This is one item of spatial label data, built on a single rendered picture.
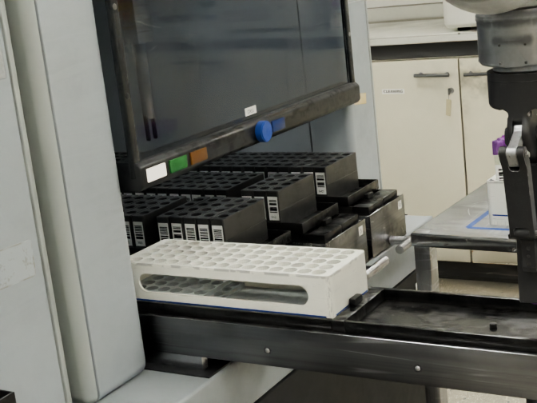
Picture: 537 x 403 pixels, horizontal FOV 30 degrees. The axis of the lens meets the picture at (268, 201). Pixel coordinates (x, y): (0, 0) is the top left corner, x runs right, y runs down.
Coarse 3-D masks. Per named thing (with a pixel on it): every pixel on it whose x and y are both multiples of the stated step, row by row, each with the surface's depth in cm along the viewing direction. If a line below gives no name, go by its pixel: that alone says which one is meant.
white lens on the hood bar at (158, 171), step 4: (160, 164) 120; (164, 164) 120; (152, 168) 118; (156, 168) 119; (160, 168) 120; (164, 168) 121; (148, 172) 118; (152, 172) 119; (156, 172) 119; (160, 172) 120; (164, 172) 121; (148, 176) 118; (152, 176) 119; (156, 176) 119; (160, 176) 120; (164, 176) 121; (148, 180) 118; (152, 180) 119
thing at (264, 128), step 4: (260, 124) 138; (264, 124) 138; (268, 124) 140; (256, 128) 138; (260, 128) 138; (264, 128) 138; (268, 128) 140; (256, 132) 138; (260, 132) 138; (264, 132) 138; (268, 132) 140; (256, 136) 139; (260, 136) 138; (264, 136) 138; (268, 136) 140; (260, 140) 139; (264, 140) 139; (268, 140) 140
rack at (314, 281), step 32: (160, 256) 127; (192, 256) 124; (224, 256) 124; (256, 256) 122; (288, 256) 120; (320, 256) 119; (352, 256) 117; (160, 288) 125; (192, 288) 125; (224, 288) 127; (256, 288) 127; (288, 288) 125; (320, 288) 111; (352, 288) 116
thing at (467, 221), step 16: (480, 192) 157; (448, 208) 150; (464, 208) 149; (480, 208) 148; (432, 224) 143; (448, 224) 142; (464, 224) 141; (480, 224) 140; (416, 240) 139; (432, 240) 138; (448, 240) 137; (464, 240) 135; (480, 240) 134; (496, 240) 133; (512, 240) 132; (416, 256) 140; (432, 256) 140; (416, 272) 141; (432, 272) 140; (432, 288) 140; (432, 400) 145; (528, 400) 184
